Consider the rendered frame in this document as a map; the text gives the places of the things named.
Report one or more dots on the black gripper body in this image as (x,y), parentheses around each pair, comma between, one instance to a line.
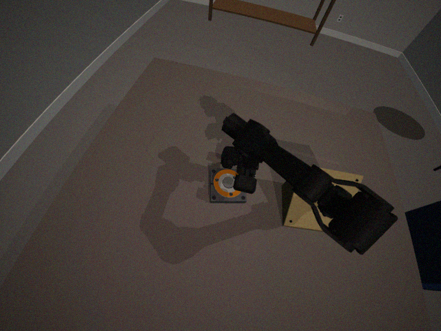
(242,181)

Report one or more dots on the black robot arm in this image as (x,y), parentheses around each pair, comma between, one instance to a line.
(357,223)

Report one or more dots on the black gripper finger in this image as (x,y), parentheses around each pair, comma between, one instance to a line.
(239,172)

